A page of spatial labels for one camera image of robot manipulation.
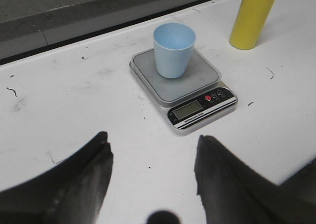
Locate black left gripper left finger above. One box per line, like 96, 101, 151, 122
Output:
0, 132, 113, 224

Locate silver digital kitchen scale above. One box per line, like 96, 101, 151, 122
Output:
130, 49, 238, 135

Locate yellow squeeze bottle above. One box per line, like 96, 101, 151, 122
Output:
229, 0, 275, 50

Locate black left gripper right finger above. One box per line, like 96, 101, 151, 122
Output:
194, 136, 316, 224

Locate grey stone counter ledge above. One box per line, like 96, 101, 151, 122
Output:
0, 0, 210, 64

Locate light blue plastic cup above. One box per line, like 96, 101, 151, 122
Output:
153, 23, 196, 78

